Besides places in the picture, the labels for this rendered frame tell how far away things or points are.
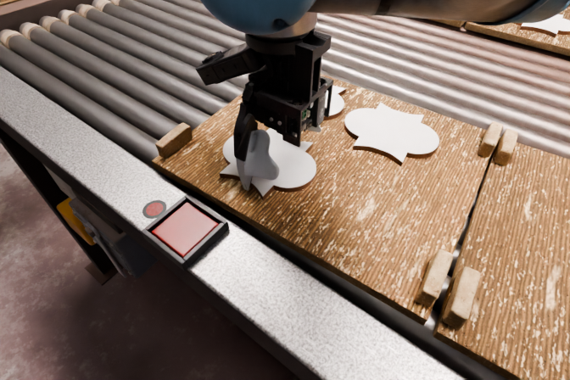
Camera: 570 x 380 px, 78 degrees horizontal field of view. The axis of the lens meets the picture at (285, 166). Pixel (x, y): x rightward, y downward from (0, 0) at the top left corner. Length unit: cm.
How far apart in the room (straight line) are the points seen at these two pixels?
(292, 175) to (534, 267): 30
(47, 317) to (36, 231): 43
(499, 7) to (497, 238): 31
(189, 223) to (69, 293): 121
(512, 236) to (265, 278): 30
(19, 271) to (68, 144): 119
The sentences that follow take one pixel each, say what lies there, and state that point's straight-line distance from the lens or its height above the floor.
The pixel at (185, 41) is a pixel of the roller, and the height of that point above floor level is 91.
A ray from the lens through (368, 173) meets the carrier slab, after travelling 51.
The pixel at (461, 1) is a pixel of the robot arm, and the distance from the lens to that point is 23.
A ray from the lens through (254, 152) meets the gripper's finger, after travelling 43.
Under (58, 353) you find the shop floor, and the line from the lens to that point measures 156.
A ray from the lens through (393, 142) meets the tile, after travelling 55.
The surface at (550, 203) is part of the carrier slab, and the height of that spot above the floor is 94.
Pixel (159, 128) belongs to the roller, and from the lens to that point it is 64.
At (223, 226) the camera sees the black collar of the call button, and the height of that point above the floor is 93.
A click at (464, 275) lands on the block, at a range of 42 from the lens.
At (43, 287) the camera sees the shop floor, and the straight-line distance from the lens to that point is 171.
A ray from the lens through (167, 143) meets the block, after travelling 53.
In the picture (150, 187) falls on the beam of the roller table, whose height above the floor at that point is 91.
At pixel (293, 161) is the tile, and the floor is 95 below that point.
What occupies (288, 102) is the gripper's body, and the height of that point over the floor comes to 108.
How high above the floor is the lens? 130
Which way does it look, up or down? 45 degrees down
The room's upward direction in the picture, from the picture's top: straight up
